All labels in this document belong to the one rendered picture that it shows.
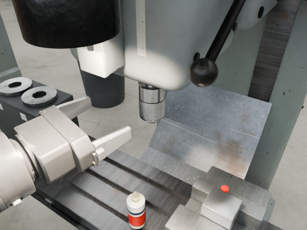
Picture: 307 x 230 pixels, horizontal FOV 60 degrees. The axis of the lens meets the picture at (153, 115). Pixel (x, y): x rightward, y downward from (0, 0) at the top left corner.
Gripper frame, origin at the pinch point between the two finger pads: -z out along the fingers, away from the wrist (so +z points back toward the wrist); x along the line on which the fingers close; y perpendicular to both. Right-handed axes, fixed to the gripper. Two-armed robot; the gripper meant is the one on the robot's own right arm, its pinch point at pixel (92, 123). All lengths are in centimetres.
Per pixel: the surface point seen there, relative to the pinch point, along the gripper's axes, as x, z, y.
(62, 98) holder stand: 31.0, -8.2, 14.7
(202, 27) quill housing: -11.0, -10.0, -15.0
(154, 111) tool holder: -2.3, -10.7, 1.9
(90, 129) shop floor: 138, -66, 128
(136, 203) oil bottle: -2.1, -5.6, 24.1
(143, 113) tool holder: -0.6, -9.6, 2.9
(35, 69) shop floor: 283, -80, 131
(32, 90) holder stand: 38.1, -3.5, 13.5
